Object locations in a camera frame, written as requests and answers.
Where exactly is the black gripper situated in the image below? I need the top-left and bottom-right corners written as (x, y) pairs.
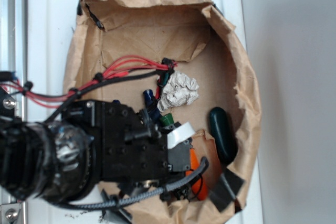
top-left (62, 100), bottom-right (192, 197)

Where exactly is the dark blue rope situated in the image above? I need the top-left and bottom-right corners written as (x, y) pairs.
top-left (112, 88), bottom-right (161, 123)

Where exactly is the black mounting bracket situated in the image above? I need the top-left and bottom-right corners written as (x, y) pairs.
top-left (0, 88), bottom-right (16, 118)

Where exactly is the orange toy carrot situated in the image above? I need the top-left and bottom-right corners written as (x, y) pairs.
top-left (159, 112), bottom-right (209, 201)

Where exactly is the crumpled white paper ball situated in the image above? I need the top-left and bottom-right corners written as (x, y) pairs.
top-left (157, 71), bottom-right (200, 112)

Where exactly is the brown paper bag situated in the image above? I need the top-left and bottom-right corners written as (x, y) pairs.
top-left (63, 0), bottom-right (262, 223)

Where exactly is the red wire bundle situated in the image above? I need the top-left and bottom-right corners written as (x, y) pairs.
top-left (0, 55), bottom-right (178, 109)

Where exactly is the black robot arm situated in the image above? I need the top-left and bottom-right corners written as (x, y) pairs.
top-left (1, 100), bottom-right (192, 203)

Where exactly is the grey braided cable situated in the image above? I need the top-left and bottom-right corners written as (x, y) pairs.
top-left (67, 156), bottom-right (209, 210)

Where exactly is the dark green toy cucumber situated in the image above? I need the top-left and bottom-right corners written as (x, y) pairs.
top-left (209, 107), bottom-right (238, 164)

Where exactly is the aluminium frame rail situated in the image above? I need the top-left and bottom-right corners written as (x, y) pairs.
top-left (1, 0), bottom-right (28, 223)

